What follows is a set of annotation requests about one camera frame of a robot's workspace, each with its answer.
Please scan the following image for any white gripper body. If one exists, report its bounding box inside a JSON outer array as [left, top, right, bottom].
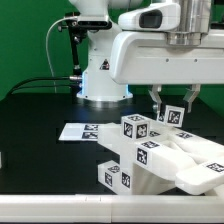
[[110, 29, 224, 85]]

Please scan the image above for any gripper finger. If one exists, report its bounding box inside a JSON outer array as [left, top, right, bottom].
[[148, 84, 162, 119], [183, 84, 201, 113]]

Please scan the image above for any white cube nut with tag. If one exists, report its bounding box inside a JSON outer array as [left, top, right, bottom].
[[121, 114, 150, 140]]

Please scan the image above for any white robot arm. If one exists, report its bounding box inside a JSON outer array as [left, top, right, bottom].
[[69, 0, 224, 111]]

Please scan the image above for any white flat chair back panel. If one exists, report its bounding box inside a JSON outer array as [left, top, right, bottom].
[[59, 123, 99, 141]]

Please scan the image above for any white L-shaped border fence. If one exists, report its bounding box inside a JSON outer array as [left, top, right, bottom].
[[0, 185, 224, 224]]

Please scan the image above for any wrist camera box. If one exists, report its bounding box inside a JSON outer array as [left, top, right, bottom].
[[118, 2, 181, 31]]

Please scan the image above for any black camera on stand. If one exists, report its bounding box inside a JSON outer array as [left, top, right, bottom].
[[58, 12, 112, 33]]

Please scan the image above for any grey cable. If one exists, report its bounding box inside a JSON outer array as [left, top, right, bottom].
[[45, 17, 73, 94]]

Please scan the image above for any black cable bundle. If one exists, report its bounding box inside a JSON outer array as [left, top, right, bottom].
[[4, 74, 84, 98]]

